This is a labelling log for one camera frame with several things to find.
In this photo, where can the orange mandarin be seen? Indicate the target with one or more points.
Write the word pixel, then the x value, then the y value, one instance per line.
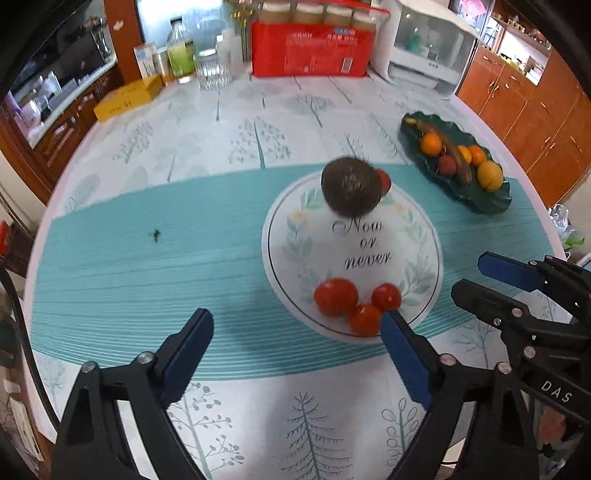
pixel 430 144
pixel 478 156

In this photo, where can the dark green leaf-shaped plate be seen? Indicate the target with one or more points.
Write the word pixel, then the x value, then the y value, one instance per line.
pixel 485 201

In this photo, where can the clear plastic bag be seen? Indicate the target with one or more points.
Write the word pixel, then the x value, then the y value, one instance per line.
pixel 565 226

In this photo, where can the red lychee with stem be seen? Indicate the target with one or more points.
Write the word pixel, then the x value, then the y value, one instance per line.
pixel 447 165

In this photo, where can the clear drinking glass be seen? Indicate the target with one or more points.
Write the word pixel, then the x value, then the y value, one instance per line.
pixel 212 69

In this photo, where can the clear bottle with yellow liquid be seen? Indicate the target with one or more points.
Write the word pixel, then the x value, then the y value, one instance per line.
pixel 181 55

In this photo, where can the white countertop appliance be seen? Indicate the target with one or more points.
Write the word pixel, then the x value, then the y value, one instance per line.
pixel 429 50

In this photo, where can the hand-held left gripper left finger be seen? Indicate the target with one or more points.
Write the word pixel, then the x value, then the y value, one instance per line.
pixel 184 355

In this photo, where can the white printed round plate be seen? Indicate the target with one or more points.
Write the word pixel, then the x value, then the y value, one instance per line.
pixel 323 249

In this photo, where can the small red tomato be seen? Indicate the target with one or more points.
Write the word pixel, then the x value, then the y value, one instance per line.
pixel 387 297
pixel 364 320

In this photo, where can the dark brown avocado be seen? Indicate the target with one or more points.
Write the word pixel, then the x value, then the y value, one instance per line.
pixel 351 187

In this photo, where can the small white carton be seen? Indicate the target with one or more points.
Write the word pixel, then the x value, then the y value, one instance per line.
pixel 145 60

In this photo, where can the yellow cardboard box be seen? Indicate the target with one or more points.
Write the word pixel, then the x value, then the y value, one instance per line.
pixel 129 98

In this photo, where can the red container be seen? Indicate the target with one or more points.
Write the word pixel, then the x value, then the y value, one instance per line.
pixel 5 236

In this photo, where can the wooden cabinet row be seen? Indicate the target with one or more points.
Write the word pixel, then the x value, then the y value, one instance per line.
pixel 531 97

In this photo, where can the small green stem scrap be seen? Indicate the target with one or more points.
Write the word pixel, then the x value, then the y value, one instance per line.
pixel 155 235

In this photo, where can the beige lidded jar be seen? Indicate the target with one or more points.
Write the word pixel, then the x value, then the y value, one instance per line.
pixel 338 15
pixel 364 19
pixel 308 14
pixel 276 13

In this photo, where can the large red tomato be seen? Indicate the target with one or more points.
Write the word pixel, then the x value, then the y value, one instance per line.
pixel 336 297

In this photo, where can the large yellow citrus fruit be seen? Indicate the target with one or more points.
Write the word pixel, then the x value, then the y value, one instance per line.
pixel 489 176

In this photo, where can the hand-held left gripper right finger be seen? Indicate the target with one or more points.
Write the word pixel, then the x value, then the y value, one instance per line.
pixel 406 360

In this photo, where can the small metal tin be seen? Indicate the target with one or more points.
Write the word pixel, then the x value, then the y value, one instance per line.
pixel 161 62

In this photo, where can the frosted glass door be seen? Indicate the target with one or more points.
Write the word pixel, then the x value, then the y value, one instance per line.
pixel 203 18

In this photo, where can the wooden kitchen counter cabinets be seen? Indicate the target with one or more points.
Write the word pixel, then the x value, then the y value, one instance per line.
pixel 69 124

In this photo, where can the brown overripe banana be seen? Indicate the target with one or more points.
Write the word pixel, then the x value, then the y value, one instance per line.
pixel 455 154

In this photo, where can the small yellow-orange mandarin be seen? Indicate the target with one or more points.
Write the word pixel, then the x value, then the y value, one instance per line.
pixel 464 154

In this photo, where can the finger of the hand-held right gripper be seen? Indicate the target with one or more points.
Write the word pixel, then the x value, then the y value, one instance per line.
pixel 505 272
pixel 489 302

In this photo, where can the small red fruit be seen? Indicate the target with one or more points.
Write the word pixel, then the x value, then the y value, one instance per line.
pixel 384 180

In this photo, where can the red paper cup package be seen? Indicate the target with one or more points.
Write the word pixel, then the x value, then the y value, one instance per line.
pixel 314 48

